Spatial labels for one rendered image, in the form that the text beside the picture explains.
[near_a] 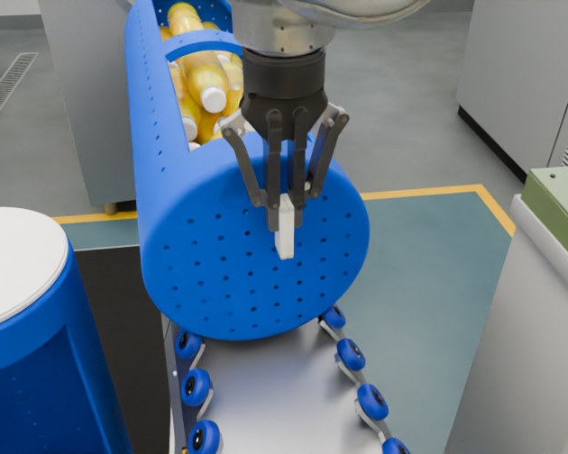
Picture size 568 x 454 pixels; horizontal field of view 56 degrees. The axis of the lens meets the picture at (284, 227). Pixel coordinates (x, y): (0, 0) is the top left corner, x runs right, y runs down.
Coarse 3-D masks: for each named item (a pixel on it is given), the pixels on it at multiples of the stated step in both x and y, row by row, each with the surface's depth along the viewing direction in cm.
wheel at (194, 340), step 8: (184, 336) 72; (192, 336) 71; (200, 336) 71; (176, 344) 73; (184, 344) 71; (192, 344) 70; (200, 344) 71; (176, 352) 72; (184, 352) 70; (192, 352) 70
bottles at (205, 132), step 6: (234, 54) 127; (234, 60) 123; (240, 60) 125; (240, 66) 121; (204, 108) 100; (204, 114) 98; (210, 114) 97; (216, 114) 97; (222, 114) 98; (204, 120) 96; (210, 120) 96; (216, 120) 96; (204, 126) 95; (210, 126) 95; (198, 132) 96; (204, 132) 95; (210, 132) 94; (198, 138) 96; (204, 138) 95; (210, 138) 94; (198, 144) 97
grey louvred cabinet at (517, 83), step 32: (480, 0) 307; (512, 0) 274; (544, 0) 249; (480, 32) 310; (512, 32) 277; (544, 32) 251; (480, 64) 313; (512, 64) 279; (544, 64) 253; (480, 96) 316; (512, 96) 282; (544, 96) 255; (480, 128) 327; (512, 128) 284; (544, 128) 257; (512, 160) 294; (544, 160) 259
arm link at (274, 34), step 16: (240, 0) 43; (256, 0) 42; (272, 0) 42; (240, 16) 44; (256, 16) 43; (272, 16) 42; (288, 16) 42; (240, 32) 45; (256, 32) 43; (272, 32) 43; (288, 32) 43; (304, 32) 43; (320, 32) 44; (256, 48) 44; (272, 48) 44; (288, 48) 44; (304, 48) 44
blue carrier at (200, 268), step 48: (144, 0) 119; (192, 0) 128; (144, 48) 98; (192, 48) 89; (240, 48) 91; (144, 96) 83; (144, 144) 73; (144, 192) 66; (192, 192) 57; (240, 192) 59; (336, 192) 62; (144, 240) 60; (192, 240) 61; (240, 240) 63; (336, 240) 67; (192, 288) 65; (240, 288) 67; (288, 288) 69; (336, 288) 72; (240, 336) 72
